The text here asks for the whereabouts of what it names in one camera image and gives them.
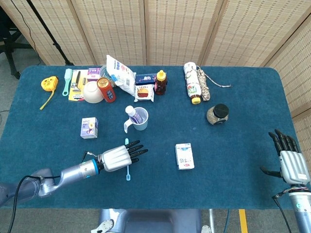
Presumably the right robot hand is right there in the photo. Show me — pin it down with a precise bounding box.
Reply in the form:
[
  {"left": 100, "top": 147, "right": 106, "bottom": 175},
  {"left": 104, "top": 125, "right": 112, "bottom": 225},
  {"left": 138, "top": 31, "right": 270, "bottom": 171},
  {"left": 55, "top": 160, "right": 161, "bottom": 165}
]
[{"left": 259, "top": 129, "right": 311, "bottom": 186}]

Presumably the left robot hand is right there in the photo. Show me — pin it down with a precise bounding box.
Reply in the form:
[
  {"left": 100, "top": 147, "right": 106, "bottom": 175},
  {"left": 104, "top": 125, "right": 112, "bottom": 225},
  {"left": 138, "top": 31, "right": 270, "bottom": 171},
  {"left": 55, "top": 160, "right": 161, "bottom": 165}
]
[{"left": 101, "top": 140, "right": 149, "bottom": 172}]

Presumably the light blue toothbrush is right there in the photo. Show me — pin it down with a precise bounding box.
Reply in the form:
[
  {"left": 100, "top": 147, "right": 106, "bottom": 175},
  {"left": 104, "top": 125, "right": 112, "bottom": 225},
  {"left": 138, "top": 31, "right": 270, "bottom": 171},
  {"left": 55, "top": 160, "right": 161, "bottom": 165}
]
[{"left": 124, "top": 138, "right": 131, "bottom": 182}]

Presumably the light blue plastic mug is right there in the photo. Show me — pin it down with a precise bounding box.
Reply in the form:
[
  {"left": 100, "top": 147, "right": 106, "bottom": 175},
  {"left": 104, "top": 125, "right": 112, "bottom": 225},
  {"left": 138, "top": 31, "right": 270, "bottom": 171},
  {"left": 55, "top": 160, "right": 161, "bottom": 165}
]
[{"left": 123, "top": 106, "right": 149, "bottom": 133}]

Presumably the purple white toothpaste tube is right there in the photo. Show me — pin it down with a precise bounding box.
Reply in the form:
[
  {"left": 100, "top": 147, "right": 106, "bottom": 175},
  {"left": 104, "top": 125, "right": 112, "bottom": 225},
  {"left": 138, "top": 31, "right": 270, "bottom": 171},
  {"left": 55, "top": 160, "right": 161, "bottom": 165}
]
[{"left": 125, "top": 105, "right": 144, "bottom": 124}]

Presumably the silver blue robot base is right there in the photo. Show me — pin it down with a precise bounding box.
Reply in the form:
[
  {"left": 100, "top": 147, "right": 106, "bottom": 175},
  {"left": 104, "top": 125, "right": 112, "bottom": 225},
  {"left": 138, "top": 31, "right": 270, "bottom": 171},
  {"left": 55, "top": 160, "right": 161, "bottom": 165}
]
[{"left": 91, "top": 208, "right": 214, "bottom": 233}]

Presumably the small purple white box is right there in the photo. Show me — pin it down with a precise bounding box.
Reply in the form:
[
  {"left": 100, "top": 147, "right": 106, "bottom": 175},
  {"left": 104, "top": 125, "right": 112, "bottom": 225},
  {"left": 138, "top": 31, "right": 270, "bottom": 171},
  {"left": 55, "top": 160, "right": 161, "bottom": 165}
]
[{"left": 80, "top": 117, "right": 99, "bottom": 139}]

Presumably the white blue milk carton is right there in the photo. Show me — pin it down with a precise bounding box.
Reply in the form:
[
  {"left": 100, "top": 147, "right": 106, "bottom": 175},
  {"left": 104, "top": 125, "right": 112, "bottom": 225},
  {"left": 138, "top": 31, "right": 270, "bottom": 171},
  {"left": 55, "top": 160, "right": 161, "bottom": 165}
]
[{"left": 175, "top": 143, "right": 195, "bottom": 170}]

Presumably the dark blue box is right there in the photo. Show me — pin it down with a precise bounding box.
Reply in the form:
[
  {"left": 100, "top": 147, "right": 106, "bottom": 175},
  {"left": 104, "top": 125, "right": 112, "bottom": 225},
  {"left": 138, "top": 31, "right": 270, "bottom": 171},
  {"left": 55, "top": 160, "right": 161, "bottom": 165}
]
[{"left": 135, "top": 72, "right": 158, "bottom": 85}]

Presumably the small purple pink box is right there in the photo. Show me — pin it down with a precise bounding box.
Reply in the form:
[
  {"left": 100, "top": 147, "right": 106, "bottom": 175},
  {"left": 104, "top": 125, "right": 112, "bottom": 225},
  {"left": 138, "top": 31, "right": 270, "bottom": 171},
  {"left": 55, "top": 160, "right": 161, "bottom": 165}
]
[{"left": 87, "top": 67, "right": 102, "bottom": 83}]

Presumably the red soda can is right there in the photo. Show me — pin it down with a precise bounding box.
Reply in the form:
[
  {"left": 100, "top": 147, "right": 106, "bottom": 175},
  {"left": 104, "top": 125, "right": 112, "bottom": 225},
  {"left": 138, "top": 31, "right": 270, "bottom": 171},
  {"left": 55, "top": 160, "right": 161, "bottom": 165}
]
[{"left": 96, "top": 77, "right": 117, "bottom": 103}]

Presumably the cream ceramic bowl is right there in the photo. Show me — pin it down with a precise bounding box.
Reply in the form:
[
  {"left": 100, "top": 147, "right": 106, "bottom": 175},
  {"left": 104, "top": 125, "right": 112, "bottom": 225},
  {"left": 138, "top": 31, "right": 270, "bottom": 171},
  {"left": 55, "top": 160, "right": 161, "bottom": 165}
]
[{"left": 82, "top": 81, "right": 104, "bottom": 104}]

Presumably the burger print snack packet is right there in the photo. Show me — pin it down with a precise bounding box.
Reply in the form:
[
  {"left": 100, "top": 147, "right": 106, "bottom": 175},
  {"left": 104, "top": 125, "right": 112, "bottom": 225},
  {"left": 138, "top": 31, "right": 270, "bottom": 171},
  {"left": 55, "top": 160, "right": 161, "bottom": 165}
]
[{"left": 134, "top": 84, "right": 155, "bottom": 102}]

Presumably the blue table cloth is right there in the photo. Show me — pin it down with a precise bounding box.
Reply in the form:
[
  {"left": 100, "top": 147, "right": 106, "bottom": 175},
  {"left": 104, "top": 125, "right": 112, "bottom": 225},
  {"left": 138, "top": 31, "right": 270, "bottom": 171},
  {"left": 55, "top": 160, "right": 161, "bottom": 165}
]
[{"left": 0, "top": 65, "right": 311, "bottom": 211}]

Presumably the white blue plastic bag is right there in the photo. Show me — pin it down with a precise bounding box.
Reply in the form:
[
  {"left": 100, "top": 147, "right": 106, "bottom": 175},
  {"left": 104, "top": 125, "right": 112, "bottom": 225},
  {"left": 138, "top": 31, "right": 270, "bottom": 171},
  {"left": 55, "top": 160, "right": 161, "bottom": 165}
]
[{"left": 105, "top": 54, "right": 136, "bottom": 97}]

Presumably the razor on yellow card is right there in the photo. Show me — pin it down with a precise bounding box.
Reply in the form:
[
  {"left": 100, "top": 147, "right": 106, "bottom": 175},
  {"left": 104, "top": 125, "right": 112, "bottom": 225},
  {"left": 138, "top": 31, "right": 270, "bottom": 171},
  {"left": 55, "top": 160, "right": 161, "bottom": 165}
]
[{"left": 68, "top": 69, "right": 89, "bottom": 102}]

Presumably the honey bear bottle yellow cap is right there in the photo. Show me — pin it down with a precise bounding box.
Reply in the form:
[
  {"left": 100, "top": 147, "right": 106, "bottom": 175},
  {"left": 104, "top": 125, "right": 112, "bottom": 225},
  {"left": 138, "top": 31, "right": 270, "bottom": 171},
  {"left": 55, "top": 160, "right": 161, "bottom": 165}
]
[{"left": 154, "top": 69, "right": 168, "bottom": 96}]

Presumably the seed jar black lid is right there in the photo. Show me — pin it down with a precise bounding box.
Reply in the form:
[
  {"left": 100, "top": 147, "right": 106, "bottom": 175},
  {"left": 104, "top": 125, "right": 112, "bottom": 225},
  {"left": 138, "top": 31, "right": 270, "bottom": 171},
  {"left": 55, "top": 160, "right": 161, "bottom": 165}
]
[{"left": 206, "top": 103, "right": 230, "bottom": 126}]

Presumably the mint green cleaning brush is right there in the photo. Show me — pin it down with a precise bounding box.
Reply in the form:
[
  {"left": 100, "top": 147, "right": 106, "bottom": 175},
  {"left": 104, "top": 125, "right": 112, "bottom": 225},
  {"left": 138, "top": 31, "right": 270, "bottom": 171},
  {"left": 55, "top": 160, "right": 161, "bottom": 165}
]
[{"left": 62, "top": 68, "right": 73, "bottom": 97}]

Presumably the yellow tape measure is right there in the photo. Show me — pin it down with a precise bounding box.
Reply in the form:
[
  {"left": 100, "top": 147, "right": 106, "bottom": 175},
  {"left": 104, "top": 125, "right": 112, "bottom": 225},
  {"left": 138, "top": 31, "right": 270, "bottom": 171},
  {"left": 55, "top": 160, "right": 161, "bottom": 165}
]
[{"left": 39, "top": 75, "right": 59, "bottom": 111}]

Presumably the printed drink bottle yellow cap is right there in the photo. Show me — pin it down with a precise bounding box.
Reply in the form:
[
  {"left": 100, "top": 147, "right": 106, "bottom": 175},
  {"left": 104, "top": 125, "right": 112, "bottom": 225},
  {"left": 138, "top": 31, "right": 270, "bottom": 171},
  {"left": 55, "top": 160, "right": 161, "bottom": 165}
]
[{"left": 183, "top": 62, "right": 202, "bottom": 105}]

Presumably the bamboo folding screen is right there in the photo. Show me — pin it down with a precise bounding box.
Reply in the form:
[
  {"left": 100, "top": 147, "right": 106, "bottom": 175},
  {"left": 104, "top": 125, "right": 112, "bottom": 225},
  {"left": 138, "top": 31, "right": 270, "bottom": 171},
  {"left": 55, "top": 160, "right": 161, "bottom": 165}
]
[{"left": 0, "top": 0, "right": 311, "bottom": 187}]

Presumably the black tripod stand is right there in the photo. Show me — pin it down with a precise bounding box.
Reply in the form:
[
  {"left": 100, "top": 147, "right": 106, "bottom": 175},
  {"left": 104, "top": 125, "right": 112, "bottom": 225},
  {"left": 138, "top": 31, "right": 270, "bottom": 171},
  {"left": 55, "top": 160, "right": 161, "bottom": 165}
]
[{"left": 25, "top": 0, "right": 75, "bottom": 66}]

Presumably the black chair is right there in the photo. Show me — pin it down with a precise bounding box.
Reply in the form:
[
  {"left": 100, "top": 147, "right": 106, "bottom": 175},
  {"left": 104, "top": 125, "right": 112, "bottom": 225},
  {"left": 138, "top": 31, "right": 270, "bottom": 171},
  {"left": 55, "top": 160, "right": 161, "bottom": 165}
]
[{"left": 0, "top": 7, "right": 34, "bottom": 80}]

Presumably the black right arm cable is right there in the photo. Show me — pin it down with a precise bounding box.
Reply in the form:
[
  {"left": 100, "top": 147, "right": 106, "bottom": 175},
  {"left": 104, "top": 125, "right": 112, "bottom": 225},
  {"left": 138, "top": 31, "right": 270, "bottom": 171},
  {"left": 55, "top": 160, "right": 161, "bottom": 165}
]
[{"left": 271, "top": 186, "right": 292, "bottom": 233}]

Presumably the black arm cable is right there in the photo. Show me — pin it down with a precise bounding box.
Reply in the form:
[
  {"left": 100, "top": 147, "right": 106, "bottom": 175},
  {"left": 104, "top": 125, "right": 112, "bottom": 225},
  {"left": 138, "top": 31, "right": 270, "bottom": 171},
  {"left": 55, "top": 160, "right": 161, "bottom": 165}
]
[
  {"left": 271, "top": 186, "right": 292, "bottom": 233},
  {"left": 7, "top": 150, "right": 102, "bottom": 233}
]

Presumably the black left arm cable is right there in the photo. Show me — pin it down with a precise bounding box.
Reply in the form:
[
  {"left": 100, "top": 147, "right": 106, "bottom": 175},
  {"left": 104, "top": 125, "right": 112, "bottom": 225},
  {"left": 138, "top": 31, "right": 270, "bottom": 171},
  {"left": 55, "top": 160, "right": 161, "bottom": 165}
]
[{"left": 7, "top": 150, "right": 102, "bottom": 233}]

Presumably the braided rope bundle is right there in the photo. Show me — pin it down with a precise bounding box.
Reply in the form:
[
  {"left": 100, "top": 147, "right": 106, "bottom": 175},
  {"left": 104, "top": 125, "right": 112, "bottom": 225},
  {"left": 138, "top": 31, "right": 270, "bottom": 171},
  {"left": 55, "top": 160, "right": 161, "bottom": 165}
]
[{"left": 195, "top": 66, "right": 233, "bottom": 102}]

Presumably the thin black hanging cable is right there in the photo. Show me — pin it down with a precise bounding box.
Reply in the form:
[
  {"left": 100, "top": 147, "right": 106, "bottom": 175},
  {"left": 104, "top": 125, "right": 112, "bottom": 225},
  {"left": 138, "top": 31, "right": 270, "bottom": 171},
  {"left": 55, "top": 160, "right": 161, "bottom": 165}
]
[{"left": 16, "top": 0, "right": 47, "bottom": 66}]

